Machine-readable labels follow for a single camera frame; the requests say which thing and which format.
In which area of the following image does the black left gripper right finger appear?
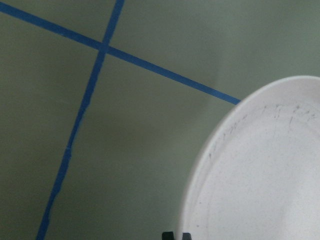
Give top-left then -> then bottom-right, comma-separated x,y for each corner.
182,232 -> 192,240

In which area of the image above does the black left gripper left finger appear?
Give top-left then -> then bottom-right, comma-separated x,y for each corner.
161,231 -> 174,240

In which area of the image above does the pink plate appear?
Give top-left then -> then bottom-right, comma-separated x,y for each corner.
175,76 -> 320,240

